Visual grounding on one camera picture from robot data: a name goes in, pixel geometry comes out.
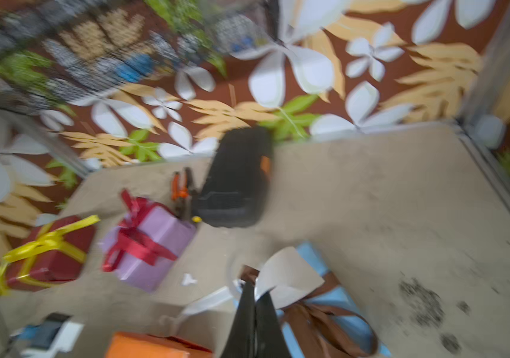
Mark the white satin ribbon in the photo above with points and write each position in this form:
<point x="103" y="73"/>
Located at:
<point x="286" y="276"/>

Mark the purple gift box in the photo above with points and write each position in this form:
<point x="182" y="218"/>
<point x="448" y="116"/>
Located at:
<point x="164" y="229"/>

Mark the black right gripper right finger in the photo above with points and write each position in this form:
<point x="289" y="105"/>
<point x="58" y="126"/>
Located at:
<point x="270" y="341"/>

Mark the orange gift box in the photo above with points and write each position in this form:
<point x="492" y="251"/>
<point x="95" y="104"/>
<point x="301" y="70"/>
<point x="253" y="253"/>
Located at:
<point x="125" y="345"/>

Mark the red satin ribbon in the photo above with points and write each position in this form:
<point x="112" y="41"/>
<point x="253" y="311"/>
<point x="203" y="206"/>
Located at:
<point x="131" y="240"/>

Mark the black hard case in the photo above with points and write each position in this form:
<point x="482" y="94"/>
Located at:
<point x="236" y="188"/>

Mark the yellow satin ribbon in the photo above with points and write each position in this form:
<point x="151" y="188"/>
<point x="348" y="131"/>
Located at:
<point x="35" y="248"/>

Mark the blue object in basket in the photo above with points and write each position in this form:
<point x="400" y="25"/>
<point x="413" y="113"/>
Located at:
<point x="135" y="68"/>

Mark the orange handled pliers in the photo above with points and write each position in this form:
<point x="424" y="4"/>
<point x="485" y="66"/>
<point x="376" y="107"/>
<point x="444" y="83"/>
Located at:
<point x="183" y="190"/>

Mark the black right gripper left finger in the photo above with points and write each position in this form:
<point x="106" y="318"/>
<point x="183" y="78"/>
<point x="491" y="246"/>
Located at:
<point x="241" y="340"/>

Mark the black wire basket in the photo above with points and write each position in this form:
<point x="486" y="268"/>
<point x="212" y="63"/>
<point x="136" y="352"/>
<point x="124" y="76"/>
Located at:
<point x="57" y="54"/>

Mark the brown ribbon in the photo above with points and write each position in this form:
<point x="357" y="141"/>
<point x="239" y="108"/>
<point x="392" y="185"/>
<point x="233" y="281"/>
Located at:
<point x="284" y="311"/>

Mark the light blue gift box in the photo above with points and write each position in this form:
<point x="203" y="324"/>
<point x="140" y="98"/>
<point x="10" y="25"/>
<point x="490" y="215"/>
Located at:
<point x="335" y="295"/>

